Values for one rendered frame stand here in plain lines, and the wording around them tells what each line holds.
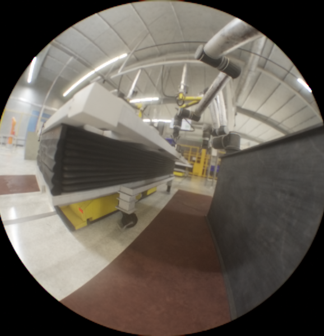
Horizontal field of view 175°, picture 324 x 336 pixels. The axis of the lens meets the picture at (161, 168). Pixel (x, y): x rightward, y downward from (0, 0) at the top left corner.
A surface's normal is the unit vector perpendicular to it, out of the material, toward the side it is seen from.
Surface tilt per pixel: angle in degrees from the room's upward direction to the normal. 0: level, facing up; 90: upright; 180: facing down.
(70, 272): 0
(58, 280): 0
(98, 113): 90
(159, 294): 0
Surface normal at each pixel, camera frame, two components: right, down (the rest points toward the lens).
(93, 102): 0.93, 0.19
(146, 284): 0.18, -0.98
